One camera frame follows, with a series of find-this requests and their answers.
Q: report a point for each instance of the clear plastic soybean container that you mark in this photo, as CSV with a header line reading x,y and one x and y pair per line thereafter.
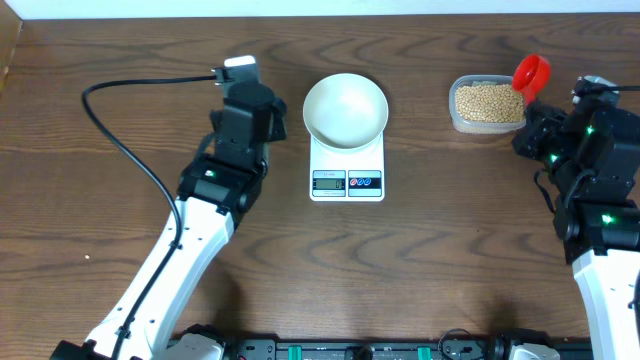
x,y
486,105

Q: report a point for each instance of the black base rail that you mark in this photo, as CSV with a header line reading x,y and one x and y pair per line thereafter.
x,y
454,344

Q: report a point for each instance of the red plastic measuring scoop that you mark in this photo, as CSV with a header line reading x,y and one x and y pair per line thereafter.
x,y
531,76

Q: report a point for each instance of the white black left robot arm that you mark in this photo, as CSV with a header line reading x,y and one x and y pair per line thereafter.
x,y
216,190

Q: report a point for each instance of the white round bowl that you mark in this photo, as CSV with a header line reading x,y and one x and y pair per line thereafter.
x,y
345,112

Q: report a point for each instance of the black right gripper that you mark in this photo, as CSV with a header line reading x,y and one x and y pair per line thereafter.
x,y
538,125

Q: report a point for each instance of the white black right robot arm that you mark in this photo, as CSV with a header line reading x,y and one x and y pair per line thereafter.
x,y
591,156

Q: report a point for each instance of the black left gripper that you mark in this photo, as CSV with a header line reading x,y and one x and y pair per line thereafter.
x,y
272,116

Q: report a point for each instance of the brown cardboard box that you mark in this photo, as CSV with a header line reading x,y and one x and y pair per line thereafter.
x,y
10,29

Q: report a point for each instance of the white digital kitchen scale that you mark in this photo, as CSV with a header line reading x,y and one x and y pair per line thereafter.
x,y
347,175

